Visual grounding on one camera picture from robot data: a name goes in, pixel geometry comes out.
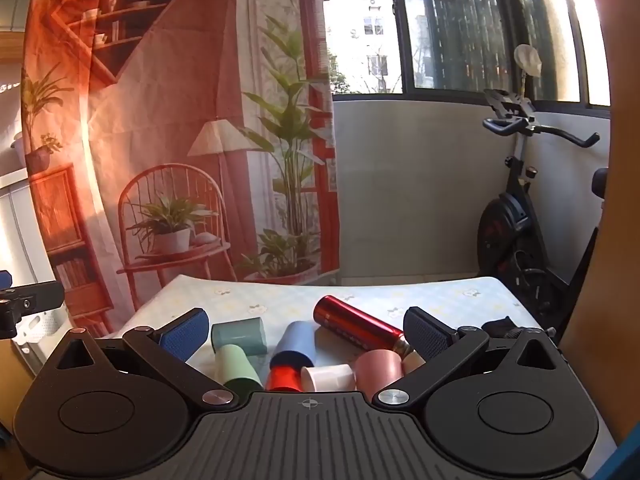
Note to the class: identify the blue cup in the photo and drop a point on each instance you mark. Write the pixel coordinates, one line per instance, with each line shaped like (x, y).
(296, 347)

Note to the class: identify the dark green cup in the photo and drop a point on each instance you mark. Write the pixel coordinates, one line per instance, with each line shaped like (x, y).
(239, 336)

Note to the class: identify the light green cup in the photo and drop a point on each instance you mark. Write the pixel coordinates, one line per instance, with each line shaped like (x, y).
(236, 367)

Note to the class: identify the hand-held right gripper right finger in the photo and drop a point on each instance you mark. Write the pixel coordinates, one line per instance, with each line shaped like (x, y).
(426, 334)

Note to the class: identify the tan wooden board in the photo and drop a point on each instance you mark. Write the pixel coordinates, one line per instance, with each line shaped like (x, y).
(620, 260)

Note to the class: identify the white cup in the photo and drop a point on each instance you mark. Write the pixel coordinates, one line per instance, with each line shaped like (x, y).
(327, 377)

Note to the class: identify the white cabinet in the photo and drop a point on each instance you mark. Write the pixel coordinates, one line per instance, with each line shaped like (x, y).
(20, 235)

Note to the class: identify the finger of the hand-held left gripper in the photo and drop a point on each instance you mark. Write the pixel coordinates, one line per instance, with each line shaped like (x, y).
(36, 297)

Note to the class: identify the black framed window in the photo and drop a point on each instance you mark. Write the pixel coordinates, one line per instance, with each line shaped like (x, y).
(406, 60)

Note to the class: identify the black exercise bike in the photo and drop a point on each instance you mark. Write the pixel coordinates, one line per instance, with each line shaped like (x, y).
(515, 240)

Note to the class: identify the printed wall tapestry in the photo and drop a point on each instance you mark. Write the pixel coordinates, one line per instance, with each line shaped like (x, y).
(175, 85)

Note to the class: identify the pink cup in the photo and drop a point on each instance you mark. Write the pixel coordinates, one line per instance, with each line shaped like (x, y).
(378, 367)

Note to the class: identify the black cloth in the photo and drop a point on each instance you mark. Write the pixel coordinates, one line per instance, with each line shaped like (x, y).
(500, 327)

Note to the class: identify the red metal bottle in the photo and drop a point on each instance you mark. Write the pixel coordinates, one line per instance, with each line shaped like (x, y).
(357, 329)

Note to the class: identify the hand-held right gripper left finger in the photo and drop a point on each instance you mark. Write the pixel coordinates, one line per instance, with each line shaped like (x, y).
(186, 336)

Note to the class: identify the shiny red cup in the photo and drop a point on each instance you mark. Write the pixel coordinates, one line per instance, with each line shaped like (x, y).
(284, 379)

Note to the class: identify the white plastic basket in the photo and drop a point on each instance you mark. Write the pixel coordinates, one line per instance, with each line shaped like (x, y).
(37, 330)

